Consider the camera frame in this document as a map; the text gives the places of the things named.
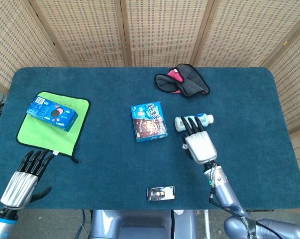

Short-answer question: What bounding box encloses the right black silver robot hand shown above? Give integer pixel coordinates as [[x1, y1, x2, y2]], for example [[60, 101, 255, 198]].
[[180, 116, 218, 165]]

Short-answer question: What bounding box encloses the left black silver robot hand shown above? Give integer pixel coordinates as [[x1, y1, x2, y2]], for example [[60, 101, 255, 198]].
[[0, 150, 55, 210]]

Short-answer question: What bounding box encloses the white plastic milk bottle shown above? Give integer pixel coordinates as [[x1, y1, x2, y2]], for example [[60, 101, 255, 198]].
[[174, 112, 214, 132]]

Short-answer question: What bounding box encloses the green cloth with black edge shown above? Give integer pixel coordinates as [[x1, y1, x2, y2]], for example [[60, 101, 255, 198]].
[[16, 91, 91, 164]]

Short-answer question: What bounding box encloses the blue chocolate chip cookie box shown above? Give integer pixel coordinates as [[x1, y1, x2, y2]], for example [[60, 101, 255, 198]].
[[130, 101, 168, 143]]

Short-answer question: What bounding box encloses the small black purple carton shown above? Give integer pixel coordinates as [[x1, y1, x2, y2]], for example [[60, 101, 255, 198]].
[[146, 185, 176, 202]]

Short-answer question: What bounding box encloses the grey and pink cloth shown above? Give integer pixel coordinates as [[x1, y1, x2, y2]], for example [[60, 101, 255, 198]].
[[154, 63, 210, 98]]

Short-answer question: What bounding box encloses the blue Oreo cookie box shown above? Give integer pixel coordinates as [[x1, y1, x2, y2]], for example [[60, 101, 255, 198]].
[[26, 96, 79, 132]]

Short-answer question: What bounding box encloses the grey-blue robot torso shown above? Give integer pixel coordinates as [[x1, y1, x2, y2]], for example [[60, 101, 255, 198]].
[[90, 209, 198, 239]]

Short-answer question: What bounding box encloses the woven folding screen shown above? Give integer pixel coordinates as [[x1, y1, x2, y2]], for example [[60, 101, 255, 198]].
[[0, 0, 300, 212]]

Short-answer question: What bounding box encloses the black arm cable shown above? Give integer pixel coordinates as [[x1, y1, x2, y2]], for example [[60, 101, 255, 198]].
[[208, 185, 250, 222]]

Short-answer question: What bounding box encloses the blue cable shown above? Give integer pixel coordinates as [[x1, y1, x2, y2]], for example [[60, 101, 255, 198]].
[[75, 210, 91, 239]]

